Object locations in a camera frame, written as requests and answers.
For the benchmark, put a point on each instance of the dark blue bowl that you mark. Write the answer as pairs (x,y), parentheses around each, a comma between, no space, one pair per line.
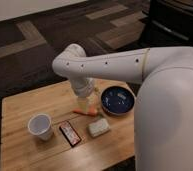
(117,100)

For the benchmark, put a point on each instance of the white sponge block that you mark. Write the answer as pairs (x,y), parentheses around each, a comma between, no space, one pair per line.
(99,127)

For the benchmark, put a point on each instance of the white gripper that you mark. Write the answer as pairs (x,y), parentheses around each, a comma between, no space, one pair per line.
(83,87)

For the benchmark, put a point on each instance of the red black snack packet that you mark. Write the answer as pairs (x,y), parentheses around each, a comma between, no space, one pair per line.
(69,133)

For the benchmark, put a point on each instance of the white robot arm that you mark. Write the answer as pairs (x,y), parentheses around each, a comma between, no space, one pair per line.
(163,115)

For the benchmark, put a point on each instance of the black cabinet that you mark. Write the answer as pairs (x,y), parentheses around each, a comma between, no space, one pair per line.
(169,23)

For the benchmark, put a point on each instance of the orange pepper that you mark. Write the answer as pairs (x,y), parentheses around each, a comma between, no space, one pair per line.
(89,113)

